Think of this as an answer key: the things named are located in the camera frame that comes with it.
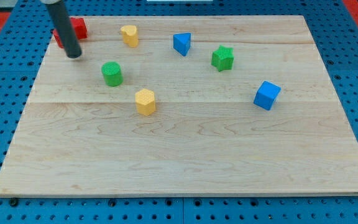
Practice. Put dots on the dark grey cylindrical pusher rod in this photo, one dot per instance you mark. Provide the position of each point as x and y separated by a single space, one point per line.
62 23

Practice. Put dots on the red block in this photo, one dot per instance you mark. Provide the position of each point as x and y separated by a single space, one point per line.
79 26

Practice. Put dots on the wooden board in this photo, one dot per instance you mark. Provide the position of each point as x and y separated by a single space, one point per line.
79 138

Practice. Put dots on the blue triangle block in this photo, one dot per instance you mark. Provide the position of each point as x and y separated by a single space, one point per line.
181 43

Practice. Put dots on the yellow hexagon block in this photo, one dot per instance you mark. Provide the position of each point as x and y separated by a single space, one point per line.
145 102

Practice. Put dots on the yellow heart block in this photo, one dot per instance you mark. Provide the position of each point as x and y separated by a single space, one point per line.
130 35

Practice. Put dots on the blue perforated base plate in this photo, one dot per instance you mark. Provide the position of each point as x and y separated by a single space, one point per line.
23 43

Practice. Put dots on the green cylinder block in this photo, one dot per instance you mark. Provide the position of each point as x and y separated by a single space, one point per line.
112 73

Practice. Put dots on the green star block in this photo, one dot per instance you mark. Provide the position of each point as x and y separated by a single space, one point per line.
222 58

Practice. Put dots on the blue cube block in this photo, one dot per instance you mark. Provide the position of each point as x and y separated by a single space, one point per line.
266 95

